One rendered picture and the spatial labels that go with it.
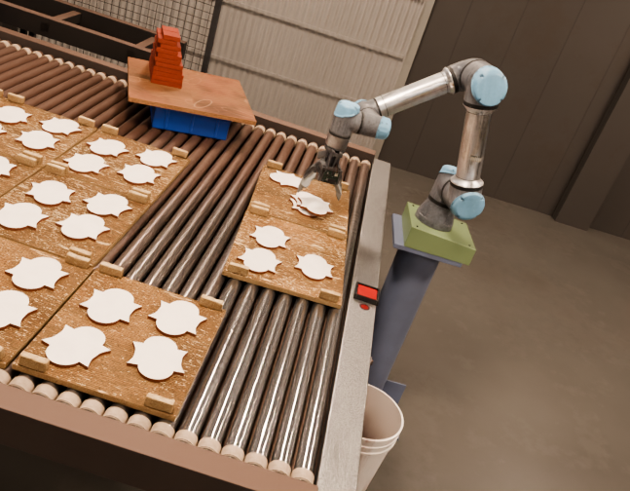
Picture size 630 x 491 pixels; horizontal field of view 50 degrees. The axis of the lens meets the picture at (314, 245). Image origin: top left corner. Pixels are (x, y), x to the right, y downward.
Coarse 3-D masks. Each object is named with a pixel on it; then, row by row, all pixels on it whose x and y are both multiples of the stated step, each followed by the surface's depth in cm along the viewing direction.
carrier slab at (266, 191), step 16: (256, 192) 238; (272, 192) 242; (288, 192) 246; (320, 192) 254; (272, 208) 230; (288, 208) 234; (336, 208) 246; (304, 224) 227; (320, 224) 231; (336, 224) 234
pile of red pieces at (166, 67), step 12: (156, 36) 279; (168, 36) 266; (156, 48) 267; (168, 48) 268; (180, 48) 269; (156, 60) 270; (168, 60) 270; (180, 60) 271; (156, 72) 271; (168, 72) 272; (180, 72) 274; (168, 84) 275; (180, 84) 276
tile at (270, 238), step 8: (256, 232) 211; (264, 232) 213; (272, 232) 214; (280, 232) 216; (256, 240) 207; (264, 240) 208; (272, 240) 210; (280, 240) 211; (288, 240) 214; (272, 248) 206
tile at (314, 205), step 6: (300, 198) 238; (306, 198) 239; (312, 198) 241; (318, 198) 242; (306, 204) 235; (312, 204) 236; (318, 204) 238; (324, 204) 239; (312, 210) 232; (318, 210) 233; (324, 210) 235; (330, 210) 236
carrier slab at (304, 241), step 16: (256, 224) 218; (272, 224) 221; (288, 224) 224; (240, 240) 206; (304, 240) 218; (320, 240) 221; (336, 240) 224; (288, 256) 206; (304, 256) 209; (320, 256) 212; (336, 256) 215; (224, 272) 189; (288, 272) 198; (336, 272) 206; (272, 288) 190; (288, 288) 190; (304, 288) 193; (336, 288) 198; (336, 304) 191
